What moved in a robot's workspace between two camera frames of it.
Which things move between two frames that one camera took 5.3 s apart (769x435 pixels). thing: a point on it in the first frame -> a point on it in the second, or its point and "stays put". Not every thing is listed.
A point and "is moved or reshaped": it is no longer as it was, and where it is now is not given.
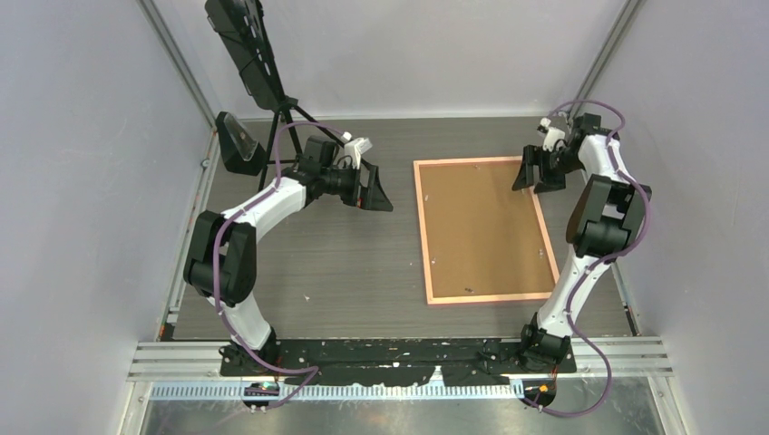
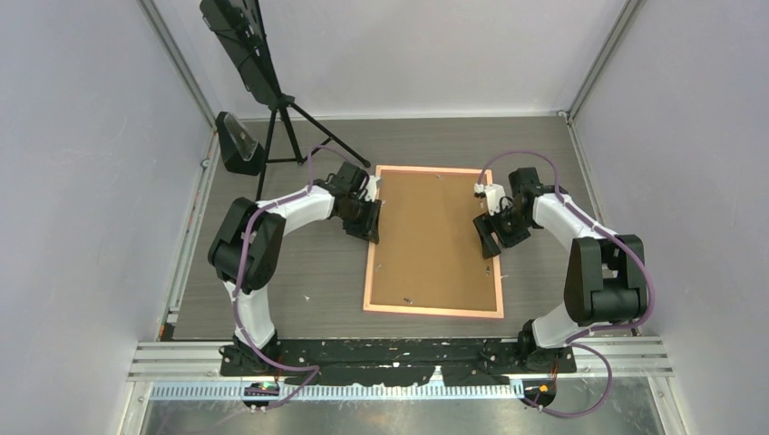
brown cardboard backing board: (482, 237) is moved or reshaped
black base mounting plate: (398, 361) stays put
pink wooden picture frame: (423, 236) -> (432, 311)
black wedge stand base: (242, 153) stays put
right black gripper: (535, 155) -> (485, 225)
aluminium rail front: (190, 372) stays put
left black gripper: (372, 197) -> (368, 229)
